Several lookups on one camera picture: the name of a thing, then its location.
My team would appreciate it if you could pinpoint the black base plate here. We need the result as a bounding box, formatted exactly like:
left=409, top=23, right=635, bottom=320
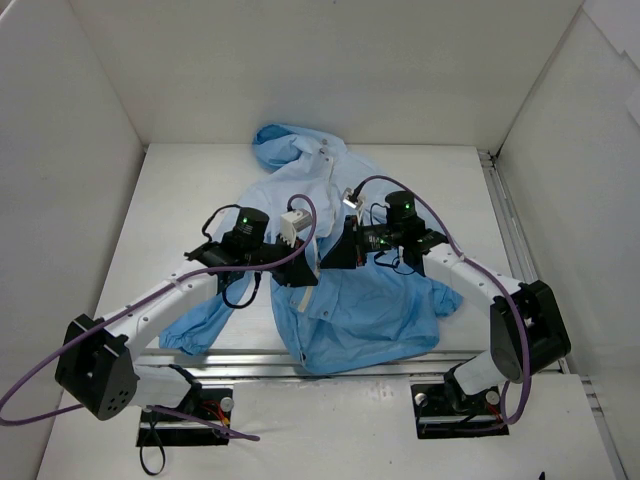
left=411, top=383, right=509, bottom=440
left=135, top=387, right=235, bottom=449

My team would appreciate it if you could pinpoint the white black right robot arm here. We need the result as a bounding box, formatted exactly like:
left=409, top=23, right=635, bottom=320
left=321, top=189, right=571, bottom=412

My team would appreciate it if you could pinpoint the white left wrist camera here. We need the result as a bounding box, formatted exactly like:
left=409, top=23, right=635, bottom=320
left=279, top=209, right=312, bottom=248

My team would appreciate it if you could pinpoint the aluminium rail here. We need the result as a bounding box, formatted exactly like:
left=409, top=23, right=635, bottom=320
left=134, top=350, right=477, bottom=381
left=477, top=150, right=628, bottom=479

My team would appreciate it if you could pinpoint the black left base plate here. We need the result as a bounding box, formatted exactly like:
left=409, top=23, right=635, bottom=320
left=135, top=387, right=235, bottom=449

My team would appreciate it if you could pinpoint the aluminium rail front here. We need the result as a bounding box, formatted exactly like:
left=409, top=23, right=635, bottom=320
left=134, top=350, right=477, bottom=381

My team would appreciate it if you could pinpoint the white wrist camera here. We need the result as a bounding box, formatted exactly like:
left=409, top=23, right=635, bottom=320
left=342, top=188, right=366, bottom=215
left=279, top=209, right=312, bottom=248

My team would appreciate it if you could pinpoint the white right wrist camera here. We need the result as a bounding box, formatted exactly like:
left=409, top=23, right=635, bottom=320
left=342, top=188, right=366, bottom=215

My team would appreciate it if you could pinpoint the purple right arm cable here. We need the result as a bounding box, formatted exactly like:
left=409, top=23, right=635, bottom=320
left=349, top=174, right=532, bottom=434

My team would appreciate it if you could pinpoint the light blue zip jacket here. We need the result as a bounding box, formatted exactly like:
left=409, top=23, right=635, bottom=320
left=158, top=122, right=464, bottom=375

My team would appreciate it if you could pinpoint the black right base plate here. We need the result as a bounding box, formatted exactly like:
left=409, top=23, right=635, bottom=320
left=411, top=383, right=509, bottom=440

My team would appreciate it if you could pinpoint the aluminium rail right side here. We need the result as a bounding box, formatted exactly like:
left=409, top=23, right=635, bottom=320
left=477, top=150, right=628, bottom=479

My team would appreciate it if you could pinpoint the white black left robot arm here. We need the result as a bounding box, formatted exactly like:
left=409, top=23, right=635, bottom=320
left=55, top=207, right=317, bottom=421

